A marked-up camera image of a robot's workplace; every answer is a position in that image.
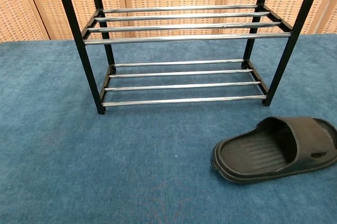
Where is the black and chrome shoe rack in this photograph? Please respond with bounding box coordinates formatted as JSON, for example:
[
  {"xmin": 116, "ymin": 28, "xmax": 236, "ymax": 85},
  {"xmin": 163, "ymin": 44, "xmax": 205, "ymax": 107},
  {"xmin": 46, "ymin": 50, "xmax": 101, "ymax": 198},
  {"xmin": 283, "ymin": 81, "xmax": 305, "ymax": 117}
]
[{"xmin": 52, "ymin": 0, "xmax": 327, "ymax": 115}]

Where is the black shoe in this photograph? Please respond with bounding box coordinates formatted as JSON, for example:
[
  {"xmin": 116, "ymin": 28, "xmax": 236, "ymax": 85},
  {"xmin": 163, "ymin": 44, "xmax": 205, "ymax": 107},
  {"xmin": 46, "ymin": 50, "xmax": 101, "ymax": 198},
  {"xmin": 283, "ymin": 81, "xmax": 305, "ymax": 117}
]
[{"xmin": 212, "ymin": 116, "xmax": 337, "ymax": 184}]

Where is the blue carpet mat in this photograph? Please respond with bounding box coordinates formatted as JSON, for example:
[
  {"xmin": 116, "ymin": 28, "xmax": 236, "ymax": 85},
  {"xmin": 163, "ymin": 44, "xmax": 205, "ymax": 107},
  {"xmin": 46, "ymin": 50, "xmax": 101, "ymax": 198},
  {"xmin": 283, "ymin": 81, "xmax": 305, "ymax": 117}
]
[{"xmin": 0, "ymin": 33, "xmax": 337, "ymax": 224}]

